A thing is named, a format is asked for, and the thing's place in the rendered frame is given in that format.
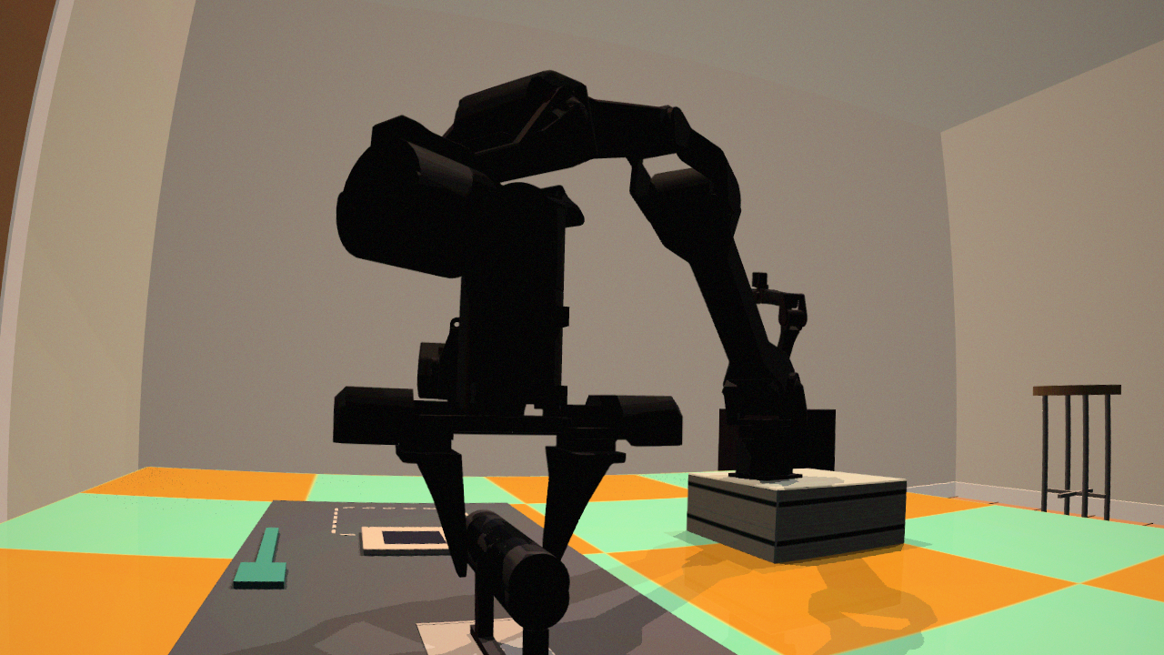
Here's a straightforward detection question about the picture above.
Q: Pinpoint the peach square tile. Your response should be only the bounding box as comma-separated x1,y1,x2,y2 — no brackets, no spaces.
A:
361,527,449,555

